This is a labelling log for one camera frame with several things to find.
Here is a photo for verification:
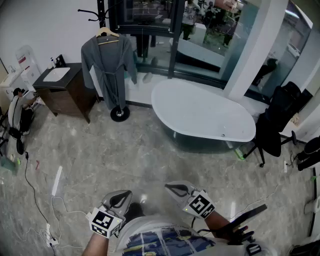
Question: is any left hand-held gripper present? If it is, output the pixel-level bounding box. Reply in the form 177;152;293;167
86;189;133;239

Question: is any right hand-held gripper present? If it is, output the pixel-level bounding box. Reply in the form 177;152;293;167
164;180;217;221

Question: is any grey bathrobe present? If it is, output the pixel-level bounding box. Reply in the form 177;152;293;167
80;34;139;111

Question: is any person's right forearm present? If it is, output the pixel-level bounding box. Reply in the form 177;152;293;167
204;211;234;239

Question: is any person's left forearm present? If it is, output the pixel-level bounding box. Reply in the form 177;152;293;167
81;230;111;256

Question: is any person's printed white shirt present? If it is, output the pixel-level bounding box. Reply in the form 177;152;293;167
114;215;277;256

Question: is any white flat strip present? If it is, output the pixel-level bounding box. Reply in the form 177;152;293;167
50;165;64;197

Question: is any black chest-mounted device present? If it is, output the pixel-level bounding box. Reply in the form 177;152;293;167
216;203;269;246

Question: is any white power strip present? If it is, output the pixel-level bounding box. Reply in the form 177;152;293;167
45;223;60;248

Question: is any white oval bathtub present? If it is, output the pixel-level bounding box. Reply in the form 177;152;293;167
150;79;257;154

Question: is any black coat stand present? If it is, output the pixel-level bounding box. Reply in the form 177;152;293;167
77;0;131;123

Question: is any dark wooden vanity cabinet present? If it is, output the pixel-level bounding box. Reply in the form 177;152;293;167
32;62;99;125

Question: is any black mesh office chair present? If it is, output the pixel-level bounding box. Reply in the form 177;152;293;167
0;106;26;156

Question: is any black stool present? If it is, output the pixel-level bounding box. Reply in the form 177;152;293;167
296;136;320;172

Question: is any white sink basin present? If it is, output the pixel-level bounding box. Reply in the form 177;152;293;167
42;66;71;83

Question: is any black faucet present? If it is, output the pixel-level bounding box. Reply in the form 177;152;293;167
55;54;67;68

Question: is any white appliance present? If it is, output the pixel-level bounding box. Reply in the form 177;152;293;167
0;68;26;101

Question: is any white water dispenser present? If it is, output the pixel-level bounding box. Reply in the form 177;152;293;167
14;44;42;89

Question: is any wooden clothes hanger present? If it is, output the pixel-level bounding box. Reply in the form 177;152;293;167
95;26;120;46

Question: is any white floor cable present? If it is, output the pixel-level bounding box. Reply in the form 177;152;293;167
49;194;91;249

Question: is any black floor cable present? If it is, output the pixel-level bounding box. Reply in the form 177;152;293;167
23;150;59;256

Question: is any black window frame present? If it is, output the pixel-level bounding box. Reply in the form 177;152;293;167
108;0;251;89

